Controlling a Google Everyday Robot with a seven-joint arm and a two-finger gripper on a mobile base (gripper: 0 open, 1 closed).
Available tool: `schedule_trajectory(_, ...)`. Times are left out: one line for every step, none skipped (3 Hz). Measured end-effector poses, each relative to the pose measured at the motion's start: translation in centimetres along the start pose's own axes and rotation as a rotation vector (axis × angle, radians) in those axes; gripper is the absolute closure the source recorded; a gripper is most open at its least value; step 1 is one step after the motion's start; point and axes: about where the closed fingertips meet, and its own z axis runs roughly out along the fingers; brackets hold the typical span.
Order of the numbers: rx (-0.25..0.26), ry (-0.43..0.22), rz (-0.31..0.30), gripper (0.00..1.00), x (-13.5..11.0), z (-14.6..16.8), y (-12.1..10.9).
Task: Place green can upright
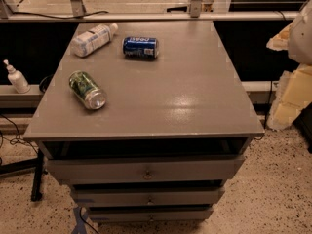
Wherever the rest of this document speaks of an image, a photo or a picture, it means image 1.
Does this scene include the black metal stand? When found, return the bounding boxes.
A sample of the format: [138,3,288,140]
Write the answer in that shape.
[0,148,46,202]

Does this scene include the bottom grey drawer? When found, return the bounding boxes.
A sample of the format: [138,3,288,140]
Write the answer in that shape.
[89,207,213,222]

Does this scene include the grey drawer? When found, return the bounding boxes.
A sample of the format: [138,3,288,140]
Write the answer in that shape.
[71,187,225,207]
[89,207,213,222]
[46,155,245,184]

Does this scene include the white pump dispenser bottle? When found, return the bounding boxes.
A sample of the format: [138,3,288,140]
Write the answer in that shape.
[4,59,30,94]

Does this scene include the green soda can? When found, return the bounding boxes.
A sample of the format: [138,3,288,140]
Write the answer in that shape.
[69,70,106,110]

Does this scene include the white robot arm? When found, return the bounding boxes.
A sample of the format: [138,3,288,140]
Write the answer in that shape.
[266,0,312,130]

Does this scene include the white plastic bottle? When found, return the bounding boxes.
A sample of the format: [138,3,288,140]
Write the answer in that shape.
[71,23,118,58]

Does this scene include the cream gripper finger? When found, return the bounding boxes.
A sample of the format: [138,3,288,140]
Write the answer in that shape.
[267,64,312,131]
[266,24,292,51]

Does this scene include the middle grey drawer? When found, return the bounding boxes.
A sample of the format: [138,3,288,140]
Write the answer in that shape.
[71,187,225,207]

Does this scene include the top grey drawer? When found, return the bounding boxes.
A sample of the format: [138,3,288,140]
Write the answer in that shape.
[46,155,245,184]

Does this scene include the black floor cable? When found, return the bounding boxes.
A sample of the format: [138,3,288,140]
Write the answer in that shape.
[0,113,39,166]

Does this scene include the upper metal frame rail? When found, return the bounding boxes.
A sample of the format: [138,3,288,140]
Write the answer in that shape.
[0,11,298,23]

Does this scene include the grey drawer cabinet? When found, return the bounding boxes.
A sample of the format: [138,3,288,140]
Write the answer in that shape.
[25,22,263,213]

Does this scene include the blue Pepsi can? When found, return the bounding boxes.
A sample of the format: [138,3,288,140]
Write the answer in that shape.
[122,36,159,59]

